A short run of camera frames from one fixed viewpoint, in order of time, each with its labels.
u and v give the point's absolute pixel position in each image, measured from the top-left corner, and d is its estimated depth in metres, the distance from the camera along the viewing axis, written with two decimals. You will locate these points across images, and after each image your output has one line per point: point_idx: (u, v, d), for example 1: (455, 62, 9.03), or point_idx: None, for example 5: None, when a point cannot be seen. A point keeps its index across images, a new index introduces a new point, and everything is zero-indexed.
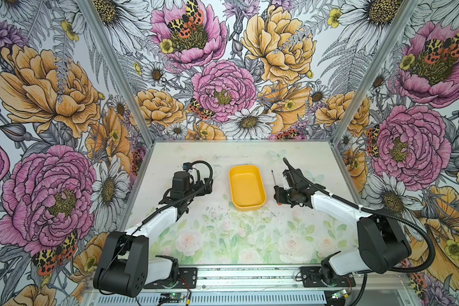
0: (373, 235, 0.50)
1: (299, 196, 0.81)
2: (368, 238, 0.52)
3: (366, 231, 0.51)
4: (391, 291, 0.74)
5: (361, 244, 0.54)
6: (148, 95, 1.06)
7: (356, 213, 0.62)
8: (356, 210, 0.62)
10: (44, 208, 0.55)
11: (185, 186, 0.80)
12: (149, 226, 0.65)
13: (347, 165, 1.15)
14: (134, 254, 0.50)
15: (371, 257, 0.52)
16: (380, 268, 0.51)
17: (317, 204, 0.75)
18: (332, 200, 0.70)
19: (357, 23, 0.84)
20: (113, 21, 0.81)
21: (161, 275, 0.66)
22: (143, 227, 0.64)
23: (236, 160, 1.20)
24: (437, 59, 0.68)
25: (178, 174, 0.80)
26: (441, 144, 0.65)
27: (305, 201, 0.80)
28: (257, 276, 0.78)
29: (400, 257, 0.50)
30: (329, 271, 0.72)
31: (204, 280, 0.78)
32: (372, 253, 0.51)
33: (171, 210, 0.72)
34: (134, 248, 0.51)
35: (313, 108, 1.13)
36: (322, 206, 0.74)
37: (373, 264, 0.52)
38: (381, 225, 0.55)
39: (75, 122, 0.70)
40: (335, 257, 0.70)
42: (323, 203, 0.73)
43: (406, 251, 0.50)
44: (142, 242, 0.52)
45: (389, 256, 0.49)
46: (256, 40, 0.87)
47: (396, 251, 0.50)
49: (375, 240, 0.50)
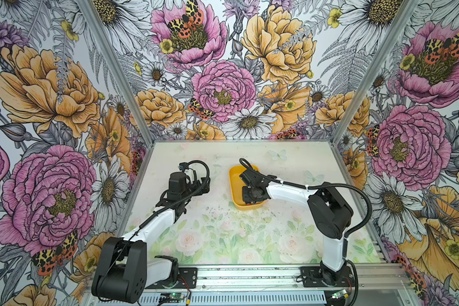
0: (322, 207, 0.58)
1: (257, 191, 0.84)
2: (319, 212, 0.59)
3: (315, 206, 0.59)
4: (391, 292, 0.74)
5: (316, 218, 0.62)
6: (148, 95, 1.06)
7: (305, 193, 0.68)
8: (304, 190, 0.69)
10: (44, 208, 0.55)
11: (181, 189, 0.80)
12: (147, 231, 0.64)
13: (347, 165, 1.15)
14: (132, 259, 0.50)
15: (326, 227, 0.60)
16: (335, 234, 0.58)
17: (273, 193, 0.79)
18: (285, 187, 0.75)
19: (357, 23, 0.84)
20: (113, 21, 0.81)
21: (161, 275, 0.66)
22: (140, 232, 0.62)
23: (236, 160, 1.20)
24: (437, 59, 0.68)
25: (174, 175, 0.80)
26: (440, 144, 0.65)
27: (262, 194, 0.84)
28: (257, 276, 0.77)
29: (346, 219, 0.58)
30: (331, 275, 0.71)
31: (204, 280, 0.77)
32: (325, 222, 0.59)
33: (169, 212, 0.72)
34: (132, 254, 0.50)
35: (313, 108, 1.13)
36: (280, 196, 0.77)
37: (331, 232, 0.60)
38: (327, 197, 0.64)
39: (75, 122, 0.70)
40: (324, 257, 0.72)
42: (278, 192, 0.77)
43: (349, 212, 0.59)
44: (140, 247, 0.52)
45: (339, 222, 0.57)
46: (256, 39, 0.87)
47: (343, 217, 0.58)
49: (324, 211, 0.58)
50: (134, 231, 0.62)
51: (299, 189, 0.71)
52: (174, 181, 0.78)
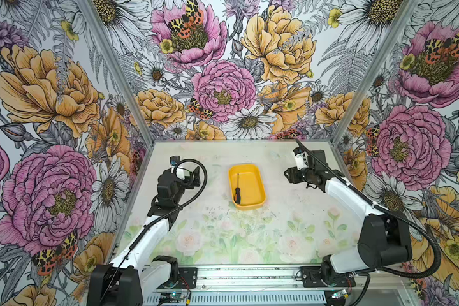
0: (378, 232, 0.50)
1: (315, 178, 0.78)
2: (371, 234, 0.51)
3: (371, 226, 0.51)
4: (391, 291, 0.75)
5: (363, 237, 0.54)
6: (148, 95, 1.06)
7: (368, 210, 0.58)
8: (368, 206, 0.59)
10: (44, 208, 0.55)
11: (171, 194, 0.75)
12: (138, 250, 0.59)
13: (347, 164, 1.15)
14: (123, 289, 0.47)
15: (369, 252, 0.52)
16: (375, 263, 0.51)
17: (330, 189, 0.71)
18: (346, 190, 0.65)
19: (357, 23, 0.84)
20: (112, 21, 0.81)
21: (162, 278, 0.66)
22: (131, 254, 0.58)
23: (236, 160, 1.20)
24: (437, 59, 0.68)
25: (162, 182, 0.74)
26: (440, 144, 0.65)
27: (319, 183, 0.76)
28: (257, 276, 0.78)
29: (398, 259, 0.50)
30: (328, 268, 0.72)
31: (204, 280, 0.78)
32: (370, 248, 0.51)
33: (162, 223, 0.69)
34: (122, 283, 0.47)
35: (313, 108, 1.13)
36: (336, 195, 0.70)
37: (370, 259, 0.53)
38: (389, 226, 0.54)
39: (75, 122, 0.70)
40: (335, 255, 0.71)
42: (337, 192, 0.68)
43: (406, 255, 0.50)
44: (131, 275, 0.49)
45: (387, 255, 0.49)
46: (256, 40, 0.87)
47: (396, 254, 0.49)
49: (378, 238, 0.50)
50: (124, 253, 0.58)
51: (363, 201, 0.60)
52: (164, 188, 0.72)
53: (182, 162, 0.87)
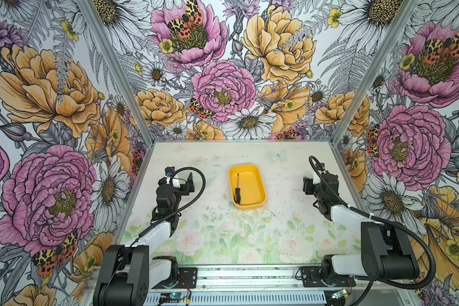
0: (375, 238, 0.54)
1: (322, 208, 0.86)
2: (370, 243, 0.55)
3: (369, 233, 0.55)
4: (391, 291, 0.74)
5: (363, 248, 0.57)
6: (148, 95, 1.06)
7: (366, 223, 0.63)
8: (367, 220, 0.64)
10: (44, 208, 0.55)
11: (169, 203, 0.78)
12: (147, 238, 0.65)
13: (347, 165, 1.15)
14: (136, 262, 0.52)
15: (370, 261, 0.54)
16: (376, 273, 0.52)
17: (335, 213, 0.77)
18: (348, 211, 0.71)
19: (357, 23, 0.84)
20: (113, 21, 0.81)
21: (162, 275, 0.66)
22: (140, 239, 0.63)
23: (236, 160, 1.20)
24: (437, 59, 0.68)
25: (162, 192, 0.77)
26: (440, 144, 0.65)
27: (326, 213, 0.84)
28: (257, 276, 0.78)
29: (401, 271, 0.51)
30: (327, 266, 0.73)
31: (204, 280, 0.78)
32: (370, 257, 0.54)
33: (166, 224, 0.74)
34: (135, 257, 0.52)
35: (313, 108, 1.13)
36: (340, 218, 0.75)
37: (371, 270, 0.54)
38: (390, 239, 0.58)
39: (75, 122, 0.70)
40: (338, 255, 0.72)
42: (341, 214, 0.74)
43: (408, 266, 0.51)
44: (143, 250, 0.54)
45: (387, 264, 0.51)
46: (256, 40, 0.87)
47: (396, 263, 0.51)
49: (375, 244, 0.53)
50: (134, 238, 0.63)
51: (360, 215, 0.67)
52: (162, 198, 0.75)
53: (178, 172, 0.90)
